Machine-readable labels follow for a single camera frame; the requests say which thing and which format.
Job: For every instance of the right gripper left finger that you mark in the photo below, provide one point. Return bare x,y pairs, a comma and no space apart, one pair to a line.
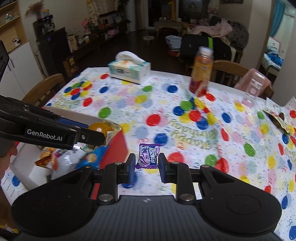
111,176

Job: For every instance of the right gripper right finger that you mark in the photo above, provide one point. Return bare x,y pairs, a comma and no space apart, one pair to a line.
178,174

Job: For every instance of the blue cookie snack packet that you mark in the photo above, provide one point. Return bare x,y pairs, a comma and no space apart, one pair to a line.
93,159

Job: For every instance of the purple candy packet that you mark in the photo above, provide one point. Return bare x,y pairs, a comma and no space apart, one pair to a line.
148,156

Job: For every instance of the brown jelly cup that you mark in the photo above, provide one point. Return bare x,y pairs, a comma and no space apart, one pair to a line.
107,128

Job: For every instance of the red orange snack packet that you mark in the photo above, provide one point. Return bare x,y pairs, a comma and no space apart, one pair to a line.
45,158

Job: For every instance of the person's hand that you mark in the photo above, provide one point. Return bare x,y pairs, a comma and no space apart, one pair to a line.
5,160

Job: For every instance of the wooden chair left side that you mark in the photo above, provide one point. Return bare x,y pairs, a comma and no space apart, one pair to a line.
45,90

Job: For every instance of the wooden chair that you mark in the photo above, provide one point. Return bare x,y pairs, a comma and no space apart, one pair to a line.
45,90
240,77

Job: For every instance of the red white cardboard box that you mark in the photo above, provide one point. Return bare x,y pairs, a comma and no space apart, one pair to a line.
24,174

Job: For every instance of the white cabinet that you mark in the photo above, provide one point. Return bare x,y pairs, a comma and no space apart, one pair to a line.
21,74

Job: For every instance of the white silver snack packet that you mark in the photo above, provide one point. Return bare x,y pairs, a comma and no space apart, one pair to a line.
65,161

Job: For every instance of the black tv stand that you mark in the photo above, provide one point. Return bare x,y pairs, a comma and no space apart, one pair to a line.
61,52

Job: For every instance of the balloon birthday tablecloth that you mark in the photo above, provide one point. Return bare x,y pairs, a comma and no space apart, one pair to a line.
217,130

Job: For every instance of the tissue box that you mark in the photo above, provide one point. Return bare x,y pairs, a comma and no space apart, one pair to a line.
128,66

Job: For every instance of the orange juice bottle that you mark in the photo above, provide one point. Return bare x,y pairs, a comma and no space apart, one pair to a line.
202,70

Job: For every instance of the wooden chair far side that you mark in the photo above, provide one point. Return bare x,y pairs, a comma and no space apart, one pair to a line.
240,77

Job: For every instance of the opened dark snack wrapper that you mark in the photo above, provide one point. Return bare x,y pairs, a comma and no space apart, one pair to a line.
278,121

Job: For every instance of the clear pink plastic case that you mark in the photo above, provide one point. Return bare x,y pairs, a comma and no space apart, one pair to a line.
251,95

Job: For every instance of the pink cloth on chair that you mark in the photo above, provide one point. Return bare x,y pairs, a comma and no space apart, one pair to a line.
252,81

